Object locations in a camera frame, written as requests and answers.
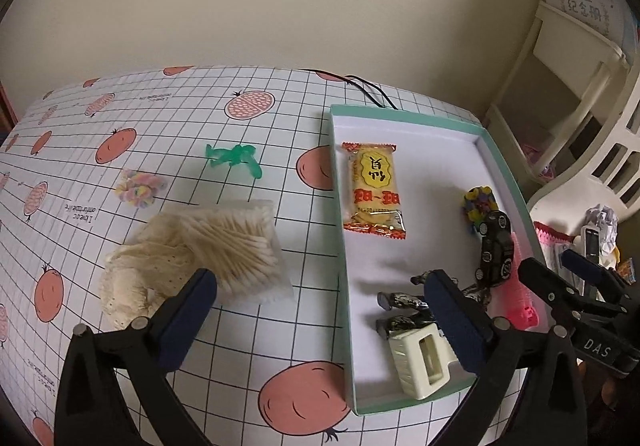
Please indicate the white wooden shelf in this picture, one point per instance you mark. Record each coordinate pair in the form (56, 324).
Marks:
(567, 118)

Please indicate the teal shallow box tray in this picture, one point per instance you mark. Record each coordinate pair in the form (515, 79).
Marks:
(436, 160)

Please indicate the colourful block toy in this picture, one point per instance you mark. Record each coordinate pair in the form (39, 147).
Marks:
(477, 203)

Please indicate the cotton swab bag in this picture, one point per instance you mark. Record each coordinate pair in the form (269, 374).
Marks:
(235, 245)

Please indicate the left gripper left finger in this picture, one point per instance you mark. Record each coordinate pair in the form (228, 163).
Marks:
(182, 316)

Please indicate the pink plastic comb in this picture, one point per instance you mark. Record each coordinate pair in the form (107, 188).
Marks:
(513, 299)

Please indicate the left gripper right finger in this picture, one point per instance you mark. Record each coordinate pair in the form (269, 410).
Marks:
(452, 312)

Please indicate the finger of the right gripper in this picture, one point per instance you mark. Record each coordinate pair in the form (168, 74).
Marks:
(566, 305)
(613, 288)

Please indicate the yellow rice cracker packet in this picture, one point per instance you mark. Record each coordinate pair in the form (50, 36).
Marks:
(375, 207)

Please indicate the cream lace cloth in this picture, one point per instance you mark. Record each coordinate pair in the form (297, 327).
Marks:
(142, 273)

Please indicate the dark metallic figure keychain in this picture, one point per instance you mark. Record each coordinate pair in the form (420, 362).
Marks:
(411, 312)

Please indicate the pastel rainbow scrunchie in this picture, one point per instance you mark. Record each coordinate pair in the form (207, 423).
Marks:
(138, 188)

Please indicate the black toy car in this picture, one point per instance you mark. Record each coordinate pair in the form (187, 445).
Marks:
(496, 250)

